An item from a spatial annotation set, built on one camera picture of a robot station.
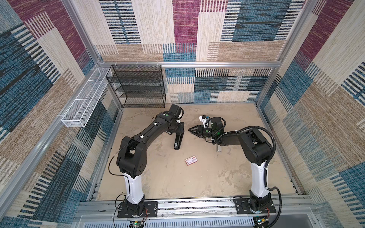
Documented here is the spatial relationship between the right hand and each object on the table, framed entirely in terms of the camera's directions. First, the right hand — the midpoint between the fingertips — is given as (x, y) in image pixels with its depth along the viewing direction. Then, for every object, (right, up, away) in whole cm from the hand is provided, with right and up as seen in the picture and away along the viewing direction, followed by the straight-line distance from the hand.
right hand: (189, 131), depth 94 cm
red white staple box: (0, -17, -5) cm, 18 cm away
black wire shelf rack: (-39, +34, +16) cm, 54 cm away
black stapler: (-7, -5, -5) cm, 10 cm away
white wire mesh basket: (-69, +20, +1) cm, 72 cm away
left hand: (-5, +3, -3) cm, 7 cm away
